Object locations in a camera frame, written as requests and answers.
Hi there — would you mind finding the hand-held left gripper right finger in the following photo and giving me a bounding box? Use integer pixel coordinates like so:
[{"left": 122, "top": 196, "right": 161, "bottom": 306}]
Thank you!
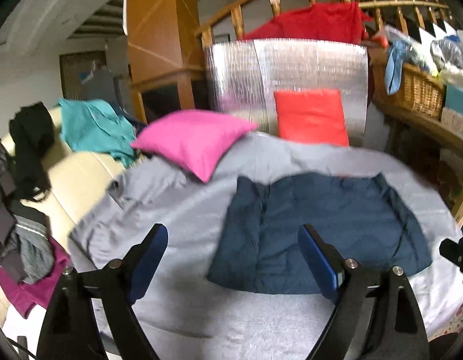
[{"left": 297, "top": 224, "right": 431, "bottom": 360}]

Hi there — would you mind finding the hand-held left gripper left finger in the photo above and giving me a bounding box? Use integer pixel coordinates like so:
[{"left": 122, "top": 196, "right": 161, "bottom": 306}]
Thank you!
[{"left": 36, "top": 223, "right": 169, "bottom": 360}]

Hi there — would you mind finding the navy blue padded jacket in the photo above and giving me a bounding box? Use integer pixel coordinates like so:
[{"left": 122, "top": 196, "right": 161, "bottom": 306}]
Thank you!
[{"left": 206, "top": 172, "right": 432, "bottom": 295}]

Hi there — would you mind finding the grey bed sheet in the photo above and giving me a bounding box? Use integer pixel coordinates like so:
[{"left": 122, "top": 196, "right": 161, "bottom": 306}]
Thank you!
[{"left": 68, "top": 133, "right": 463, "bottom": 360}]

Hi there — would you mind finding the cream sofa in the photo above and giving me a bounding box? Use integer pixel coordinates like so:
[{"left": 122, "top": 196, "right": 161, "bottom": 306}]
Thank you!
[{"left": 0, "top": 105, "right": 142, "bottom": 346}]

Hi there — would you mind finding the grey garment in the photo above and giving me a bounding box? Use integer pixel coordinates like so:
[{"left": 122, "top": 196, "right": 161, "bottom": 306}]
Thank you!
[{"left": 0, "top": 137, "right": 55, "bottom": 286}]

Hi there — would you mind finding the pink pillow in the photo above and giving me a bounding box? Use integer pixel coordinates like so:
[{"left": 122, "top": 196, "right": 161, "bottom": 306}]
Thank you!
[{"left": 131, "top": 109, "right": 259, "bottom": 184}]

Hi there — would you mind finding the wooden table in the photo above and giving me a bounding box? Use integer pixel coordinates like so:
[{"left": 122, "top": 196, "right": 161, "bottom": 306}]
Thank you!
[{"left": 372, "top": 97, "right": 463, "bottom": 226}]

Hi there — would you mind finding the magenta garment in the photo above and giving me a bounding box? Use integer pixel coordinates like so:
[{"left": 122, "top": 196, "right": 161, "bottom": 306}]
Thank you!
[{"left": 0, "top": 238, "right": 73, "bottom": 319}]

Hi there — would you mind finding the white and blue box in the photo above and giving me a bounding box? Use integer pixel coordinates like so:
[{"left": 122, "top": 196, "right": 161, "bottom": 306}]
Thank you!
[{"left": 441, "top": 107, "right": 463, "bottom": 137}]

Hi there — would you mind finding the red pillow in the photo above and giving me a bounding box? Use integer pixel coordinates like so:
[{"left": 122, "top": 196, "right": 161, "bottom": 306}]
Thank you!
[{"left": 273, "top": 88, "right": 350, "bottom": 147}]

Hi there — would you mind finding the teal garment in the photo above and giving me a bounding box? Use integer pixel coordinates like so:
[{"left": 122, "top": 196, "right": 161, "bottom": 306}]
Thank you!
[{"left": 58, "top": 98, "right": 138, "bottom": 167}]

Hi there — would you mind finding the teal cardboard box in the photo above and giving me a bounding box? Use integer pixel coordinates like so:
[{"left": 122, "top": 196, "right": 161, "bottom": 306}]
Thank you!
[{"left": 445, "top": 84, "right": 463, "bottom": 115}]

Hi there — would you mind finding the black garment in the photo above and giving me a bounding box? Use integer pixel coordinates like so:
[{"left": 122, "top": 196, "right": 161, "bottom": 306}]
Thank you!
[{"left": 8, "top": 102, "right": 56, "bottom": 201}]

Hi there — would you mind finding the wicker basket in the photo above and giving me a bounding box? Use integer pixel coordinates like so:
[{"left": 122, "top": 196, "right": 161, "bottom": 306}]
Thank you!
[{"left": 372, "top": 58, "right": 447, "bottom": 121}]

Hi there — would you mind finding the dark framed door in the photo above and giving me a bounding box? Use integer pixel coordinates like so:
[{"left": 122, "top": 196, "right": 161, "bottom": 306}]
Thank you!
[{"left": 59, "top": 50, "right": 118, "bottom": 102}]

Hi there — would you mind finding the light blue cloth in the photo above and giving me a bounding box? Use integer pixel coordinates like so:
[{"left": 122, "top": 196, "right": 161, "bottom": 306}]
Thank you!
[{"left": 384, "top": 39, "right": 412, "bottom": 96}]

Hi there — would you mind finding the silver foil insulation mat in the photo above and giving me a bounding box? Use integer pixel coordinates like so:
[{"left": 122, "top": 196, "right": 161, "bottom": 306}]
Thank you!
[{"left": 203, "top": 38, "right": 369, "bottom": 147}]

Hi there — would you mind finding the grey plastic bag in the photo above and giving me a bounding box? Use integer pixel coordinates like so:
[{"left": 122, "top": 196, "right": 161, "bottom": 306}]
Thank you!
[{"left": 430, "top": 35, "right": 463, "bottom": 70}]

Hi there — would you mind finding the orange-brown wooden pillar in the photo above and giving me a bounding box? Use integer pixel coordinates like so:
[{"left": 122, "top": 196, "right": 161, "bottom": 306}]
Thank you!
[{"left": 124, "top": 0, "right": 206, "bottom": 124}]

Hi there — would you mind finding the red cloth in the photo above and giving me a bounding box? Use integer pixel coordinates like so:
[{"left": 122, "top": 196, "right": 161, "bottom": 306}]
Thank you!
[{"left": 242, "top": 1, "right": 372, "bottom": 46}]

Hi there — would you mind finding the wooden stair railing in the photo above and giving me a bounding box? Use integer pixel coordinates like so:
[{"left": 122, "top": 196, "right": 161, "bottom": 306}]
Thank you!
[{"left": 195, "top": 0, "right": 451, "bottom": 49}]

